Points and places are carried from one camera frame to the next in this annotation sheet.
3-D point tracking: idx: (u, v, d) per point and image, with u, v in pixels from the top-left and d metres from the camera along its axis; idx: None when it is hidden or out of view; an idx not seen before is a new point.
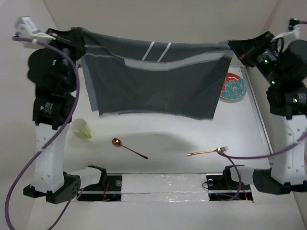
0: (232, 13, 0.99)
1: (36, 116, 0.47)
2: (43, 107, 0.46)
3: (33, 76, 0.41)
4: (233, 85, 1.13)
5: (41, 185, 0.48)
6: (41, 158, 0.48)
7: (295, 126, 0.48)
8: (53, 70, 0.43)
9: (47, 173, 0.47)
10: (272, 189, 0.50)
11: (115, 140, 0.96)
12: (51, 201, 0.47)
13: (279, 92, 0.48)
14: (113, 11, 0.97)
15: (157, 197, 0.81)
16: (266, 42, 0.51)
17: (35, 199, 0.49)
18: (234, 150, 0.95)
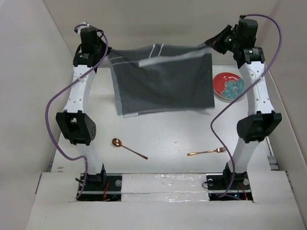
0: (233, 14, 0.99)
1: (74, 60, 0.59)
2: (82, 55, 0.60)
3: (84, 31, 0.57)
4: (233, 85, 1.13)
5: (74, 106, 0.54)
6: (76, 87, 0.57)
7: (255, 67, 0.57)
8: (96, 36, 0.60)
9: (80, 97, 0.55)
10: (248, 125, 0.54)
11: (115, 140, 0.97)
12: (80, 119, 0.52)
13: (240, 50, 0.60)
14: (114, 11, 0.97)
15: (158, 197, 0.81)
16: (228, 29, 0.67)
17: (65, 124, 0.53)
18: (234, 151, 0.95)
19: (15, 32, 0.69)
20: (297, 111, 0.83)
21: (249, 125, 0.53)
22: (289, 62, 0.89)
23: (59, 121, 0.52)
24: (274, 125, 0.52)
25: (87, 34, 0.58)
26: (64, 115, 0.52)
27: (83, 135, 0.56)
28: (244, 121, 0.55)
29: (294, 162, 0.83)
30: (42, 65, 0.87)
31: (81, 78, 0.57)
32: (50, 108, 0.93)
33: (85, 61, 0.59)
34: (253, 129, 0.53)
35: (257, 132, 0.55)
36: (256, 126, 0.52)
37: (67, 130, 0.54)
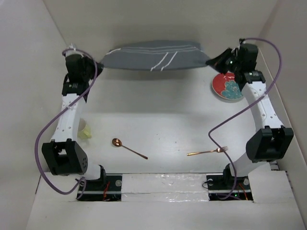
0: (233, 14, 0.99)
1: (63, 91, 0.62)
2: (70, 85, 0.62)
3: (70, 62, 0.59)
4: (233, 85, 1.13)
5: (63, 134, 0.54)
6: (65, 116, 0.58)
7: (257, 87, 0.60)
8: (81, 63, 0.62)
9: (70, 125, 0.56)
10: (259, 147, 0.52)
11: (115, 140, 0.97)
12: (69, 145, 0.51)
13: (241, 73, 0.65)
14: (115, 11, 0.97)
15: (157, 197, 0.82)
16: (228, 51, 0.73)
17: (53, 157, 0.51)
18: (234, 151, 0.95)
19: (14, 32, 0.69)
20: (297, 111, 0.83)
21: (259, 144, 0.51)
22: (289, 62, 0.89)
23: (45, 153, 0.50)
24: (286, 142, 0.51)
25: (72, 64, 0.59)
26: (52, 144, 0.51)
27: (75, 168, 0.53)
28: (253, 140, 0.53)
29: (295, 162, 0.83)
30: (42, 65, 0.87)
31: (70, 106, 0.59)
32: (50, 108, 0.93)
33: (74, 91, 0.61)
34: (265, 145, 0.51)
35: (268, 153, 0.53)
36: (267, 143, 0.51)
37: (54, 163, 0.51)
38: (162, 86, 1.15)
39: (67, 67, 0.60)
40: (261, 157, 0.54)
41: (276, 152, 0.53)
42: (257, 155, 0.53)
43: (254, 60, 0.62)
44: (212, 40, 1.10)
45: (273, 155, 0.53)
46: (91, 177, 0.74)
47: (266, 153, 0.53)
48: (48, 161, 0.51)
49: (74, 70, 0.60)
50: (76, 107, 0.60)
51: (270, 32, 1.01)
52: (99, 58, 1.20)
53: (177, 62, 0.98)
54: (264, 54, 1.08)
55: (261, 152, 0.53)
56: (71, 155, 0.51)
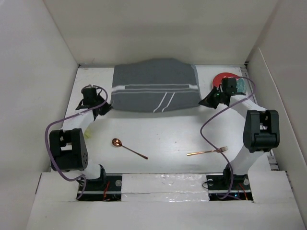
0: (233, 14, 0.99)
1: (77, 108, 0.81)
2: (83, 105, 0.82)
3: (88, 89, 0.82)
4: None
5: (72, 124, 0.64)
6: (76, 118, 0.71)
7: (238, 97, 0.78)
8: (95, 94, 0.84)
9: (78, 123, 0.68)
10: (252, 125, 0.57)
11: (115, 140, 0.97)
12: (75, 132, 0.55)
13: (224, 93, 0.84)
14: (115, 12, 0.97)
15: (157, 197, 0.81)
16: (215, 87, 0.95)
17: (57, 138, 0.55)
18: (235, 152, 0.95)
19: (14, 32, 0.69)
20: (297, 111, 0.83)
21: (251, 121, 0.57)
22: (289, 62, 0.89)
23: (53, 139, 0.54)
24: (274, 121, 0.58)
25: (87, 90, 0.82)
26: (59, 131, 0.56)
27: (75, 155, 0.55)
28: (247, 126, 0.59)
29: (294, 161, 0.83)
30: (42, 65, 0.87)
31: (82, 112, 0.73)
32: (50, 108, 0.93)
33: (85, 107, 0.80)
34: (255, 124, 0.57)
35: (262, 135, 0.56)
36: (256, 121, 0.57)
37: (57, 151, 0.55)
38: None
39: (84, 94, 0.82)
40: (256, 142, 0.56)
41: (268, 134, 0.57)
42: (252, 138, 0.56)
43: (235, 87, 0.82)
44: (212, 40, 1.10)
45: (268, 138, 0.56)
46: (93, 176, 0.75)
47: (260, 136, 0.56)
48: (53, 148, 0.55)
49: (89, 97, 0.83)
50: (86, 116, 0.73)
51: (270, 32, 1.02)
52: (99, 58, 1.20)
53: (174, 102, 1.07)
54: (264, 54, 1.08)
55: (254, 132, 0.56)
56: (76, 143, 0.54)
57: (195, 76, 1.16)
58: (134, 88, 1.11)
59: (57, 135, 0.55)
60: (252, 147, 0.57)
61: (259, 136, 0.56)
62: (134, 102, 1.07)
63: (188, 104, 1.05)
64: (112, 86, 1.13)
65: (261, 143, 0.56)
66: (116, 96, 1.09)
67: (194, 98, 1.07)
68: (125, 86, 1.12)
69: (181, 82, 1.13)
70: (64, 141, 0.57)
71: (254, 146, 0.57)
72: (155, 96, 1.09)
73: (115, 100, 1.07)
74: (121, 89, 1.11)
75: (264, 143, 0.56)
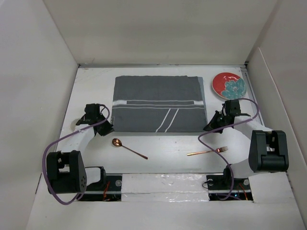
0: (233, 14, 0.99)
1: (78, 122, 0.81)
2: (84, 119, 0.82)
3: (91, 105, 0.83)
4: (233, 85, 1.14)
5: (70, 146, 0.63)
6: (75, 135, 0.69)
7: (242, 117, 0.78)
8: (98, 110, 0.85)
9: (77, 141, 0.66)
10: (259, 147, 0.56)
11: (115, 140, 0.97)
12: (73, 156, 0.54)
13: (228, 112, 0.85)
14: (115, 12, 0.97)
15: (157, 197, 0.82)
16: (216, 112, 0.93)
17: (52, 164, 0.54)
18: (235, 152, 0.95)
19: (14, 33, 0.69)
20: (297, 111, 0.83)
21: (258, 143, 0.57)
22: (289, 62, 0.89)
23: (49, 163, 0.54)
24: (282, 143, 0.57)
25: (91, 105, 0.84)
26: (57, 155, 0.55)
27: (73, 180, 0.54)
28: (253, 147, 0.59)
29: (294, 161, 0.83)
30: (42, 66, 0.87)
31: (81, 130, 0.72)
32: (50, 108, 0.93)
33: (86, 122, 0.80)
34: (261, 146, 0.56)
35: (268, 157, 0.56)
36: (262, 143, 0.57)
37: (54, 175, 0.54)
38: (162, 86, 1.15)
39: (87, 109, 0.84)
40: (263, 164, 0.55)
41: (276, 157, 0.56)
42: (258, 161, 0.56)
43: (239, 109, 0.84)
44: (212, 40, 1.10)
45: (276, 161, 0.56)
46: (93, 179, 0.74)
47: (267, 158, 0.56)
48: (50, 173, 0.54)
49: (91, 113, 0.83)
50: (86, 132, 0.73)
51: (271, 33, 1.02)
52: (99, 58, 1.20)
53: (178, 120, 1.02)
54: (264, 54, 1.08)
55: (261, 155, 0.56)
56: (75, 167, 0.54)
57: (201, 92, 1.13)
58: (136, 103, 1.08)
59: (55, 158, 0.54)
60: (259, 168, 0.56)
61: (266, 158, 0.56)
62: (135, 115, 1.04)
63: (194, 128, 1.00)
64: (114, 100, 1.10)
65: (268, 166, 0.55)
66: (117, 109, 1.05)
67: (197, 116, 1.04)
68: (126, 101, 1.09)
69: (186, 98, 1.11)
70: (62, 163, 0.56)
71: (263, 168, 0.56)
72: (158, 112, 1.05)
73: (115, 114, 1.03)
74: (123, 103, 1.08)
75: (271, 165, 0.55)
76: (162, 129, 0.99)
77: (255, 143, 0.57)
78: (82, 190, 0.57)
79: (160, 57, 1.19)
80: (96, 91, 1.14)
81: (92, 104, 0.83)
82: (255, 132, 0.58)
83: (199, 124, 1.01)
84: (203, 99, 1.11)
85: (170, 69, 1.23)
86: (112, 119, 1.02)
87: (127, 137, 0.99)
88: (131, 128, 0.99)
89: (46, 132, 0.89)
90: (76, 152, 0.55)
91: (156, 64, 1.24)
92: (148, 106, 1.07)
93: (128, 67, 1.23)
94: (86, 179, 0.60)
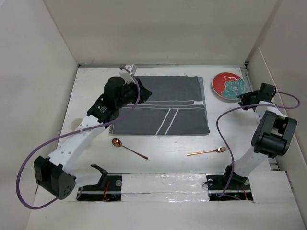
0: (233, 15, 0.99)
1: (90, 110, 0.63)
2: (99, 108, 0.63)
3: (109, 87, 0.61)
4: (233, 85, 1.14)
5: (58, 155, 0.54)
6: (74, 137, 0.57)
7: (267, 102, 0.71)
8: (118, 94, 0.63)
9: (70, 150, 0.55)
10: (265, 125, 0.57)
11: (115, 140, 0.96)
12: (54, 175, 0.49)
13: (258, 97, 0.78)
14: (115, 12, 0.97)
15: (157, 197, 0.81)
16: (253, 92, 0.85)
17: (37, 172, 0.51)
18: (239, 147, 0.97)
19: (14, 34, 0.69)
20: (296, 112, 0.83)
21: (265, 122, 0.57)
22: (289, 61, 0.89)
23: (36, 166, 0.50)
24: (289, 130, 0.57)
25: (110, 90, 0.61)
26: (45, 161, 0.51)
27: (55, 190, 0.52)
28: (259, 125, 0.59)
29: (294, 161, 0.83)
30: (42, 66, 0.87)
31: (84, 131, 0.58)
32: (50, 108, 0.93)
33: (98, 115, 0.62)
34: (267, 125, 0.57)
35: (270, 136, 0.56)
36: (270, 122, 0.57)
37: (40, 177, 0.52)
38: (162, 86, 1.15)
39: (105, 91, 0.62)
40: (263, 140, 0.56)
41: (279, 139, 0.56)
42: (260, 135, 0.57)
43: (270, 96, 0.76)
44: (212, 40, 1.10)
45: (277, 141, 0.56)
46: (88, 183, 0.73)
47: (269, 137, 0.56)
48: (36, 173, 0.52)
49: (109, 97, 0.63)
50: (88, 134, 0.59)
51: (271, 33, 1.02)
52: (99, 58, 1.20)
53: (178, 120, 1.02)
54: (264, 54, 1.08)
55: (265, 132, 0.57)
56: (56, 182, 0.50)
57: (201, 92, 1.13)
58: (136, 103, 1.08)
59: (39, 166, 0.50)
60: (258, 144, 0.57)
61: (268, 136, 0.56)
62: (134, 115, 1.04)
63: (194, 128, 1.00)
64: None
65: (266, 143, 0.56)
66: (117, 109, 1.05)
67: (198, 116, 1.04)
68: None
69: (185, 98, 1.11)
70: None
71: (263, 145, 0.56)
72: (159, 113, 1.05)
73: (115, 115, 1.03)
74: None
75: (271, 143, 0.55)
76: (163, 132, 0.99)
77: (263, 122, 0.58)
78: (65, 196, 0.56)
79: (160, 57, 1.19)
80: (97, 91, 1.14)
81: (109, 86, 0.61)
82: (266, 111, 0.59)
83: (199, 125, 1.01)
84: (203, 99, 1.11)
85: (170, 69, 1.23)
86: None
87: (127, 137, 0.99)
88: (130, 130, 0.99)
89: (45, 132, 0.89)
90: (59, 169, 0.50)
91: (156, 64, 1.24)
92: (148, 107, 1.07)
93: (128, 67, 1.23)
94: (74, 184, 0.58)
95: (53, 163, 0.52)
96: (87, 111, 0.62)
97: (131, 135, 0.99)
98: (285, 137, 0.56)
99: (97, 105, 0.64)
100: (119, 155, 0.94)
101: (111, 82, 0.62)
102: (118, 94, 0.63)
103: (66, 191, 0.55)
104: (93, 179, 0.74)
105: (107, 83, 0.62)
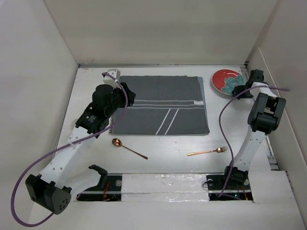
0: (233, 14, 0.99)
1: (79, 121, 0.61)
2: (88, 117, 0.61)
3: (97, 96, 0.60)
4: (233, 82, 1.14)
5: (50, 172, 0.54)
6: (64, 152, 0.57)
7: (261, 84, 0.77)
8: (107, 101, 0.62)
9: (61, 165, 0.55)
10: (258, 105, 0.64)
11: (115, 140, 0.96)
12: (47, 194, 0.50)
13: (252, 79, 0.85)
14: (115, 12, 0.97)
15: (157, 197, 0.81)
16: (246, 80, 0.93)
17: (30, 190, 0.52)
18: (238, 144, 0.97)
19: (14, 34, 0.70)
20: (296, 111, 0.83)
21: (258, 103, 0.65)
22: (289, 61, 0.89)
23: (27, 185, 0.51)
24: (280, 108, 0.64)
25: (98, 98, 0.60)
26: (36, 180, 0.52)
27: (50, 206, 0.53)
28: (253, 105, 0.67)
29: (294, 161, 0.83)
30: (42, 66, 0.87)
31: (73, 144, 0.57)
32: (50, 108, 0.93)
33: (88, 125, 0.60)
34: (261, 105, 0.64)
35: (264, 116, 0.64)
36: (263, 103, 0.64)
37: (33, 195, 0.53)
38: (162, 86, 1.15)
39: (93, 99, 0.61)
40: (257, 119, 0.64)
41: (271, 117, 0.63)
42: (253, 115, 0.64)
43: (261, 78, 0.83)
44: (212, 40, 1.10)
45: (269, 119, 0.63)
46: (88, 186, 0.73)
47: (262, 116, 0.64)
48: (29, 191, 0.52)
49: (98, 105, 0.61)
50: (78, 146, 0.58)
51: (270, 32, 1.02)
52: (99, 58, 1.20)
53: (178, 121, 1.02)
54: (264, 54, 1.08)
55: (258, 112, 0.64)
56: (50, 199, 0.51)
57: (201, 92, 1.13)
58: (136, 104, 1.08)
59: (30, 186, 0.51)
60: (253, 123, 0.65)
61: (262, 116, 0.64)
62: (134, 115, 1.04)
63: (193, 128, 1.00)
64: None
65: (261, 122, 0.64)
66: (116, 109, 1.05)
67: (198, 116, 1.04)
68: None
69: (185, 98, 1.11)
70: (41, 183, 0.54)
71: (257, 123, 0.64)
72: (158, 113, 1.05)
73: (115, 115, 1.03)
74: None
75: (265, 122, 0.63)
76: (163, 132, 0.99)
77: (257, 102, 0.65)
78: (63, 210, 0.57)
79: (160, 57, 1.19)
80: None
81: (96, 95, 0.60)
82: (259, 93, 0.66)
83: (199, 125, 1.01)
84: (203, 99, 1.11)
85: (170, 69, 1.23)
86: (112, 120, 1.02)
87: (127, 137, 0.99)
88: (130, 130, 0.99)
89: (45, 132, 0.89)
90: (51, 187, 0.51)
91: (156, 64, 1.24)
92: (148, 107, 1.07)
93: (128, 67, 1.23)
94: (71, 197, 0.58)
95: (45, 181, 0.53)
96: (75, 123, 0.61)
97: (131, 135, 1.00)
98: (277, 114, 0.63)
99: (85, 114, 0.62)
100: (119, 155, 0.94)
101: (98, 90, 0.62)
102: (107, 102, 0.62)
103: (62, 205, 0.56)
104: (93, 178, 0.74)
105: (96, 92, 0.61)
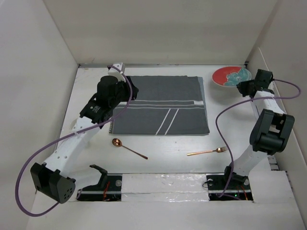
0: (233, 14, 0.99)
1: (84, 110, 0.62)
2: (92, 108, 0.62)
3: (101, 86, 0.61)
4: (236, 76, 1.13)
5: (54, 161, 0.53)
6: (69, 141, 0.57)
7: (265, 93, 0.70)
8: (112, 92, 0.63)
9: (66, 154, 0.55)
10: (262, 124, 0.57)
11: (115, 140, 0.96)
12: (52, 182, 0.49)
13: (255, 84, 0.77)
14: (115, 12, 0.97)
15: (157, 197, 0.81)
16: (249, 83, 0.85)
17: (35, 179, 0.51)
18: (238, 143, 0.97)
19: (15, 34, 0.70)
20: (296, 111, 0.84)
21: (262, 122, 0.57)
22: (289, 61, 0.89)
23: (32, 173, 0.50)
24: (287, 127, 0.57)
25: (102, 88, 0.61)
26: (41, 168, 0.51)
27: (55, 195, 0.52)
28: (257, 123, 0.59)
29: (294, 161, 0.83)
30: (42, 66, 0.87)
31: (77, 132, 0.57)
32: (50, 108, 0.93)
33: (92, 115, 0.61)
34: (265, 123, 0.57)
35: (268, 136, 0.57)
36: (268, 121, 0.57)
37: (38, 184, 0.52)
38: (162, 86, 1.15)
39: (98, 90, 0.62)
40: (261, 140, 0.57)
41: (277, 138, 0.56)
42: (257, 135, 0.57)
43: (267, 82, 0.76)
44: (212, 40, 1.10)
45: (274, 140, 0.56)
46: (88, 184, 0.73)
47: (266, 136, 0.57)
48: (34, 180, 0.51)
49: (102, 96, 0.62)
50: (83, 136, 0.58)
51: (270, 33, 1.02)
52: (99, 58, 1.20)
53: (178, 121, 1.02)
54: (264, 54, 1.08)
55: (262, 132, 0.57)
56: (54, 187, 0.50)
57: (201, 92, 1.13)
58: (136, 104, 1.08)
59: (35, 174, 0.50)
60: (256, 143, 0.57)
61: (266, 136, 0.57)
62: (134, 115, 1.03)
63: (193, 128, 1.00)
64: None
65: (265, 143, 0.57)
66: (117, 109, 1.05)
67: (198, 116, 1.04)
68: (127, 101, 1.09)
69: (185, 98, 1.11)
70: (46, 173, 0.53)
71: (260, 144, 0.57)
72: (158, 113, 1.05)
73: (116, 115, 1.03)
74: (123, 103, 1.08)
75: (269, 143, 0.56)
76: (162, 132, 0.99)
77: (260, 121, 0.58)
78: (67, 199, 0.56)
79: (160, 57, 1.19)
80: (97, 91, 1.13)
81: (100, 85, 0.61)
82: (264, 111, 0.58)
83: (199, 125, 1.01)
84: (203, 99, 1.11)
85: (170, 69, 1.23)
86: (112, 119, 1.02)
87: (127, 137, 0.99)
88: (130, 129, 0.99)
89: (44, 132, 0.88)
90: (56, 175, 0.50)
91: (156, 64, 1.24)
92: (148, 107, 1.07)
93: (128, 67, 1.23)
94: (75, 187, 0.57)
95: (50, 169, 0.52)
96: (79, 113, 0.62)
97: (131, 135, 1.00)
98: (282, 134, 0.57)
99: (89, 105, 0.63)
100: (119, 155, 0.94)
101: (103, 81, 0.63)
102: (111, 92, 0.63)
103: (67, 195, 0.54)
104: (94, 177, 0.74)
105: (100, 81, 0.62)
